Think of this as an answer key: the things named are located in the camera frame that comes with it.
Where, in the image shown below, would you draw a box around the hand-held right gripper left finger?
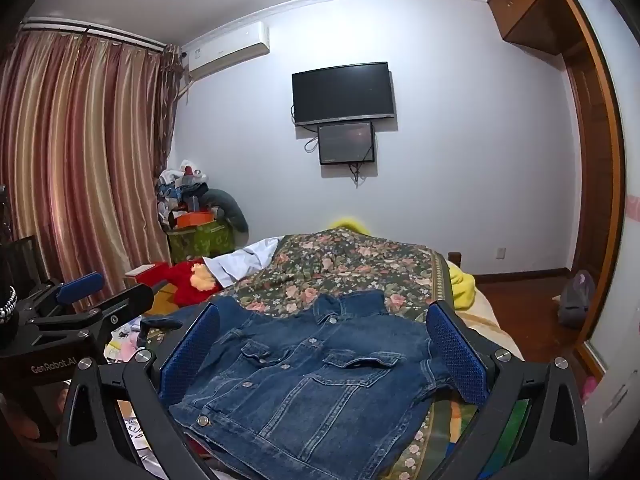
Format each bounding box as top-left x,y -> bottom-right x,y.
57,302 -> 222,480

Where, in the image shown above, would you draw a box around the dark floral blanket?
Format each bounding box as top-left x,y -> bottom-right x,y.
212,226 -> 481,480

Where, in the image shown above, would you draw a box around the dark chair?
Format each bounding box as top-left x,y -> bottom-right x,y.
7,234 -> 51,296

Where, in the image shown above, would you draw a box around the pile of clothes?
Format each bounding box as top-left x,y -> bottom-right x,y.
155,160 -> 211,226

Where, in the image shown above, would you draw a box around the wooden overhead cabinet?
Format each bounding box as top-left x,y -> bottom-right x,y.
487,0 -> 576,56

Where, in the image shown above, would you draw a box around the grey plush pillow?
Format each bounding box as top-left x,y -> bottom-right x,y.
202,187 -> 250,233

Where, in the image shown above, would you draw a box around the green orange bag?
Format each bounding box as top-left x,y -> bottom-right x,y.
167,222 -> 236,266

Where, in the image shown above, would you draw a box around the wooden door frame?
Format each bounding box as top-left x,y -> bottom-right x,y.
552,0 -> 626,351

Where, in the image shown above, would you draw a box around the white cloth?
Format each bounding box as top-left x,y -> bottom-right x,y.
205,238 -> 281,288

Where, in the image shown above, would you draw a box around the white air conditioner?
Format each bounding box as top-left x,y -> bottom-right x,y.
181,22 -> 271,82

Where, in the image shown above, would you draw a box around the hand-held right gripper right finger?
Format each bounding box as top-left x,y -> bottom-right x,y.
425,300 -> 592,480

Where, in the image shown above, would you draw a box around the white curtain rail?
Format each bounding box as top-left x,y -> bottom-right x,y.
20,17 -> 168,53

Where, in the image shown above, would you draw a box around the red gold striped curtain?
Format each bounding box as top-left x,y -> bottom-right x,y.
0,27 -> 181,311

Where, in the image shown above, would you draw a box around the orange box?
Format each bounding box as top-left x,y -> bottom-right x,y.
172,210 -> 216,228

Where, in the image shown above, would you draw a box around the red plush toy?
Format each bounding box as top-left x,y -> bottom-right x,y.
137,257 -> 221,306

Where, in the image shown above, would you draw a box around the black wall television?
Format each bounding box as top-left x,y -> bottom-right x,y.
291,61 -> 397,127

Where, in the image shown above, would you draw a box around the small black wall monitor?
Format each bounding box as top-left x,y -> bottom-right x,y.
317,121 -> 377,166

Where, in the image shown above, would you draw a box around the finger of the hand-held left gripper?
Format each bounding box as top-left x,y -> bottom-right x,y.
75,283 -> 155,346
25,271 -> 107,326

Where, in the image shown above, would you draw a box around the grey plastic bag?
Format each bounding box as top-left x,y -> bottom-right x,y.
557,269 -> 597,330

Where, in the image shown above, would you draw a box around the blue jeans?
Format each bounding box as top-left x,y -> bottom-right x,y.
142,291 -> 463,478

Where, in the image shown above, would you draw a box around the scattered papers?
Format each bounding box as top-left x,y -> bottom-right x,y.
104,310 -> 168,363

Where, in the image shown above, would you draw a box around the brown cardboard box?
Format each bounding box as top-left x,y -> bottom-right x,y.
149,287 -> 182,318

